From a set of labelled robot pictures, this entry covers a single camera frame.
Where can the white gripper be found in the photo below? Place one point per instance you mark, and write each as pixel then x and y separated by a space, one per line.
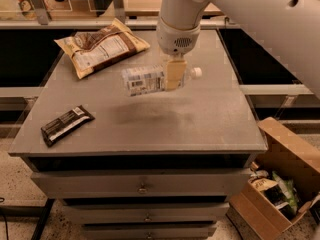
pixel 175 40

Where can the clear plastic water bottle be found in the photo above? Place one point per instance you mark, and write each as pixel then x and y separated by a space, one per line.
pixel 143 80

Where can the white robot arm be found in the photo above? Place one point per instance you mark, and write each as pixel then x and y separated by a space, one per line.
pixel 287 29

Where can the black rxbar chocolate bar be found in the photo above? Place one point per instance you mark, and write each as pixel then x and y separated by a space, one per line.
pixel 58 128

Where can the tan brown snack bag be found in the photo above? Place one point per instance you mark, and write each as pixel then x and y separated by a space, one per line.
pixel 94 51

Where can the grey drawer cabinet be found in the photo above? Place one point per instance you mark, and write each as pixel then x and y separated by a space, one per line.
pixel 207 124

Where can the top drawer front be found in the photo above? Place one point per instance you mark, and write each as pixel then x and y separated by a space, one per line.
pixel 141 183

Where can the drawer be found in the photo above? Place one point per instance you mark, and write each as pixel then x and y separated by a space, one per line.
pixel 146 213
pixel 149 232
pixel 141 183

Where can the tan snack bag in box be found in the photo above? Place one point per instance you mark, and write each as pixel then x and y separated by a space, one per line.
pixel 263 184

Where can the middle drawer front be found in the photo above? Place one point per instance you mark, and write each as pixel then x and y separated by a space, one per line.
pixel 146 213

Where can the open cardboard box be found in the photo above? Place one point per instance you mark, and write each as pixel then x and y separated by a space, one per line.
pixel 291 157

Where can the green snack bag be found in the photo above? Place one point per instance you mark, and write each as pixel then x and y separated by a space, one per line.
pixel 286 188

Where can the bottom drawer front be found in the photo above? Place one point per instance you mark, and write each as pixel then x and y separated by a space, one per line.
pixel 149 232

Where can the metal shelf rail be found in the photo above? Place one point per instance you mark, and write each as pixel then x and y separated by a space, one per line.
pixel 76 14

